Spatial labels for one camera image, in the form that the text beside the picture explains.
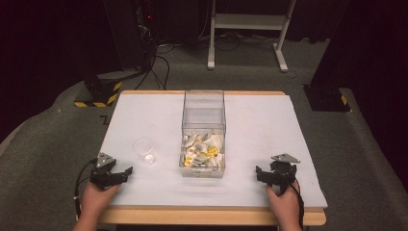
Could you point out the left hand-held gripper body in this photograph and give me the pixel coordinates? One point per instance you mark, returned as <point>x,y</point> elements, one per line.
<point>103,174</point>

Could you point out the person's right hand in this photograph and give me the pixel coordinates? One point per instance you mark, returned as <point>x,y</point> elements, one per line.
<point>284,207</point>

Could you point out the pile of white yellow packets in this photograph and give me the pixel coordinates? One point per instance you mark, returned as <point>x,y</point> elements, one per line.
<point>202,150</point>

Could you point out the white metal stand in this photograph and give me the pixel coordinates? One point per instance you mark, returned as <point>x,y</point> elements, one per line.
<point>247,21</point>

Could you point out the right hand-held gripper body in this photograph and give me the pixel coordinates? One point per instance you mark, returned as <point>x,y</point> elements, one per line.
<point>283,173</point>

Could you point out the white foam mat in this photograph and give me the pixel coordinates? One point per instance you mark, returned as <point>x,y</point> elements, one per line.
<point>256,134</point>

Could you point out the clear plastic box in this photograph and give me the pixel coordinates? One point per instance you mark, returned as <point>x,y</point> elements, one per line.
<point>203,112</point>

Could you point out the wooden table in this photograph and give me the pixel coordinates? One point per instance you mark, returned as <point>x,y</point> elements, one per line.
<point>198,216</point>

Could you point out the clear plastic cup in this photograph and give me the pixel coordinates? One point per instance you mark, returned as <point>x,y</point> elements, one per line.
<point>145,150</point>

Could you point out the black equipment rack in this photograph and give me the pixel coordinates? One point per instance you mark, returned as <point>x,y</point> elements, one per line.
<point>134,32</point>

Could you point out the black floor base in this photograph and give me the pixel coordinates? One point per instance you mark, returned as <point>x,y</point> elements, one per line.
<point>325,99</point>

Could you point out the person's left hand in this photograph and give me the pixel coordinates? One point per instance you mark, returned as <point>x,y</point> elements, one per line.
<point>96,199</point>

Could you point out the black base with yellow stripes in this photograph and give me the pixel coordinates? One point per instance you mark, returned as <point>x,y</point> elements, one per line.
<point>102,91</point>

